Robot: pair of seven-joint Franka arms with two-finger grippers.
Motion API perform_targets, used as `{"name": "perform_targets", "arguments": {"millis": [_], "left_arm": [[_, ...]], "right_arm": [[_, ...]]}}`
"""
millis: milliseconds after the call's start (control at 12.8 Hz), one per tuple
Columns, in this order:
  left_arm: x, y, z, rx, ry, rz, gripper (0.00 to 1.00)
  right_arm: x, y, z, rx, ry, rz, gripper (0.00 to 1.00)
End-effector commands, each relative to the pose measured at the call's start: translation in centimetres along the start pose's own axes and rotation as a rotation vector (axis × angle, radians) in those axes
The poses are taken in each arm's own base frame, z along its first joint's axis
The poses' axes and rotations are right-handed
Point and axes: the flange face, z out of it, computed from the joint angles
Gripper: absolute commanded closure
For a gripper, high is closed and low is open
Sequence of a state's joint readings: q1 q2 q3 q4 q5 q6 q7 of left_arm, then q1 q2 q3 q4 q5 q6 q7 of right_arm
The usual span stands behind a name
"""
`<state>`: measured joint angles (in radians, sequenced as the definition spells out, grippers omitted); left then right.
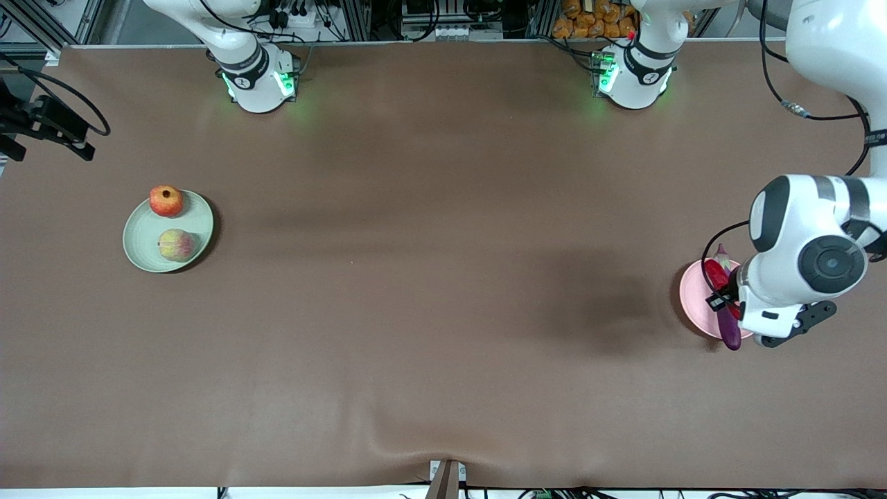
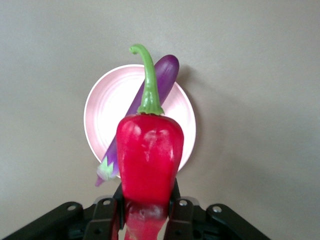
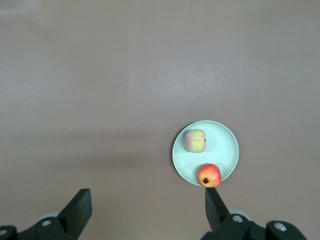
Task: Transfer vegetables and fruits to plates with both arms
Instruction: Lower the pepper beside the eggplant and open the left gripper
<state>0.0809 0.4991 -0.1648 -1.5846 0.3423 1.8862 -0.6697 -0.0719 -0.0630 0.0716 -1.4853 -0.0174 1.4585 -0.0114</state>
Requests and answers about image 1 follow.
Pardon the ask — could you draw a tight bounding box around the light green round plate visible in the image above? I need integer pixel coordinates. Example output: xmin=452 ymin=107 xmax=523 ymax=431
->
xmin=123 ymin=190 xmax=215 ymax=274

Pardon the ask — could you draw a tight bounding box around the pink round plate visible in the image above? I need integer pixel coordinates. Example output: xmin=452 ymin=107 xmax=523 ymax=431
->
xmin=678 ymin=259 xmax=757 ymax=341

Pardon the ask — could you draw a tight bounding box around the yellow-pink peach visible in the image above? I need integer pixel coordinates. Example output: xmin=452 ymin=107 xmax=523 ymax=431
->
xmin=157 ymin=229 xmax=196 ymax=263

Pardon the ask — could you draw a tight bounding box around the bag of orange bread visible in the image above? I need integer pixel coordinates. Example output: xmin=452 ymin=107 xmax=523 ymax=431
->
xmin=552 ymin=0 xmax=694 ymax=40

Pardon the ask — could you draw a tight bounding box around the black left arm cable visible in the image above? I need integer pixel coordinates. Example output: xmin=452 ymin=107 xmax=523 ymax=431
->
xmin=701 ymin=0 xmax=875 ymax=300

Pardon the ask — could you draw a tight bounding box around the purple eggplant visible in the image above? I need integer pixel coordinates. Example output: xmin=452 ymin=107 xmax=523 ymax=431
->
xmin=714 ymin=244 xmax=744 ymax=351

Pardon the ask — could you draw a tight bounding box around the white power strip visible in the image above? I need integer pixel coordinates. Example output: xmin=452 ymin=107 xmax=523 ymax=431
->
xmin=267 ymin=7 xmax=326 ymax=30

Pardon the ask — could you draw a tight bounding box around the brown table cover mat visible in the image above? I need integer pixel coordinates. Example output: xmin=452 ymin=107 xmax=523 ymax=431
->
xmin=0 ymin=38 xmax=887 ymax=489

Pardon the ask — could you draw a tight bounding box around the aluminium frame profile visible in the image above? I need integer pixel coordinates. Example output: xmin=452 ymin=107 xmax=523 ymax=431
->
xmin=0 ymin=0 xmax=106 ymax=51
xmin=343 ymin=0 xmax=372 ymax=41

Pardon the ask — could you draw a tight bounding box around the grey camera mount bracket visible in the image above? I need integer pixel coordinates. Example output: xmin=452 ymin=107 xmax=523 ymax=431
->
xmin=426 ymin=459 xmax=466 ymax=499

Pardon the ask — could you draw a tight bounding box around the red pomegranate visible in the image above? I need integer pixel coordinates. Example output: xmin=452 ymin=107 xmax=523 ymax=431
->
xmin=150 ymin=185 xmax=184 ymax=218

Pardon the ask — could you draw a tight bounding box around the grey electronics unit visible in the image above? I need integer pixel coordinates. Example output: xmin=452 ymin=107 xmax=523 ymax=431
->
xmin=401 ymin=0 xmax=482 ymax=40

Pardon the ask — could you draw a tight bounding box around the red chili pepper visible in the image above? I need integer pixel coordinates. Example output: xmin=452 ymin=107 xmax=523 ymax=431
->
xmin=705 ymin=259 xmax=739 ymax=321

